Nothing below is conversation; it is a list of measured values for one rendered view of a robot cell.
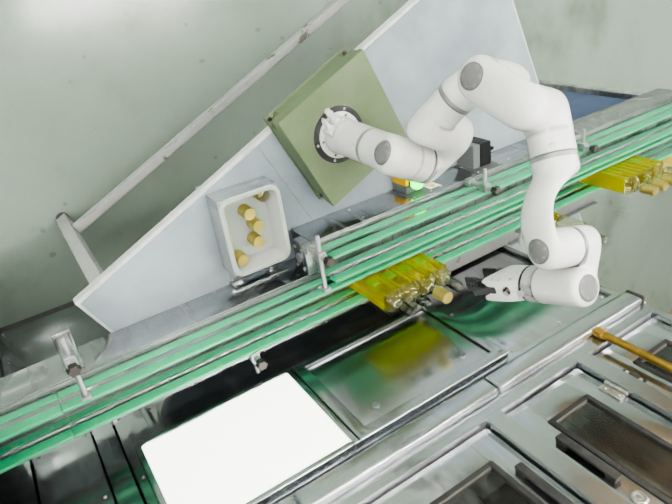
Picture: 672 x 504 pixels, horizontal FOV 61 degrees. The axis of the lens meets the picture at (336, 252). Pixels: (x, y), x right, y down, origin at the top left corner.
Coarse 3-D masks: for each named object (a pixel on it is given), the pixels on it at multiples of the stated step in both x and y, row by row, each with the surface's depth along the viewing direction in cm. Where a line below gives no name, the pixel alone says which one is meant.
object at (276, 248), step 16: (256, 192) 148; (272, 192) 153; (224, 208) 153; (256, 208) 158; (272, 208) 157; (224, 224) 147; (240, 224) 157; (272, 224) 161; (240, 240) 159; (272, 240) 164; (288, 240) 159; (256, 256) 161; (272, 256) 160; (240, 272) 154
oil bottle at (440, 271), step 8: (416, 256) 170; (424, 256) 169; (416, 264) 167; (424, 264) 165; (432, 264) 165; (440, 264) 164; (432, 272) 161; (440, 272) 161; (448, 272) 161; (440, 280) 161
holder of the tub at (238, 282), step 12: (252, 180) 156; (264, 180) 154; (216, 192) 151; (228, 192) 150; (240, 192) 149; (216, 204) 145; (216, 216) 149; (216, 228) 153; (228, 252) 152; (228, 264) 156; (276, 264) 169; (240, 276) 164; (252, 276) 165; (264, 276) 164; (240, 288) 160
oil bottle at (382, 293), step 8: (360, 280) 162; (368, 280) 161; (376, 280) 161; (384, 280) 160; (352, 288) 168; (360, 288) 164; (368, 288) 160; (376, 288) 157; (384, 288) 157; (392, 288) 156; (368, 296) 161; (376, 296) 157; (384, 296) 154; (392, 296) 153; (400, 296) 154; (376, 304) 159; (384, 304) 155; (392, 304) 153
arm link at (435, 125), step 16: (432, 96) 123; (416, 112) 127; (432, 112) 122; (448, 112) 121; (416, 128) 126; (432, 128) 124; (448, 128) 124; (464, 128) 128; (432, 144) 127; (448, 144) 128; (464, 144) 130; (448, 160) 135; (432, 176) 137
